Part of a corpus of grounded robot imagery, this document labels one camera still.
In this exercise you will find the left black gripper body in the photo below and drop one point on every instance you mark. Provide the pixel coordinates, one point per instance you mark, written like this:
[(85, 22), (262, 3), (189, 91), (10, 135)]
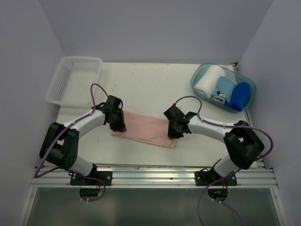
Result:
[(114, 111)]

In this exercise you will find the pink towel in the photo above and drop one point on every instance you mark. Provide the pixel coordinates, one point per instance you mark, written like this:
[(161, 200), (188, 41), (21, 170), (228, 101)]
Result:
[(146, 129)]

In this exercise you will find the white plastic basket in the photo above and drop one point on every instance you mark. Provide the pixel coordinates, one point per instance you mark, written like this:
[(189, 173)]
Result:
[(70, 85)]

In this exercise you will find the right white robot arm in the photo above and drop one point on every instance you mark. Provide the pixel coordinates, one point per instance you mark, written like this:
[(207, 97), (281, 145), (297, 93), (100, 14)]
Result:
[(242, 143)]

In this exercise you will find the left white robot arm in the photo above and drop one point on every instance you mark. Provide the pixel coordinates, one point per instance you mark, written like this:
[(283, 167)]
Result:
[(60, 146)]

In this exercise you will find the white rolled towel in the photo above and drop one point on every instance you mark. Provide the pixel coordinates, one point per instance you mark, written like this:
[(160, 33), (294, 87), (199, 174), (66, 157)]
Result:
[(208, 82)]

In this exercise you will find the teal transparent plastic tub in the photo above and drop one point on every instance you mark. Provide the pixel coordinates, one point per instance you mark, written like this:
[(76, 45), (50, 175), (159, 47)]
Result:
[(236, 77)]

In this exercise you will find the light blue cartoon towel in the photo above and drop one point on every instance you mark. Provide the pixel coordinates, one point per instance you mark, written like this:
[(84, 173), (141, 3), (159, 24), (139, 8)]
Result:
[(223, 90)]

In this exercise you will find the aluminium rail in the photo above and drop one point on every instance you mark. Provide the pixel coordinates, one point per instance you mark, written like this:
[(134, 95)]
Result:
[(145, 176)]

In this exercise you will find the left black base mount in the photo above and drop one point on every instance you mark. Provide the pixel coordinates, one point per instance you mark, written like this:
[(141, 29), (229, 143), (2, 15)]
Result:
[(92, 179)]

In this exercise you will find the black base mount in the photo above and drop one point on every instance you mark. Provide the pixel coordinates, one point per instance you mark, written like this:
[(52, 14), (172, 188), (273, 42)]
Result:
[(92, 179), (204, 177)]

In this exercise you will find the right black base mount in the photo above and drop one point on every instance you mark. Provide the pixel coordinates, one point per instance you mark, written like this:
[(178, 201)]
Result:
[(204, 177)]

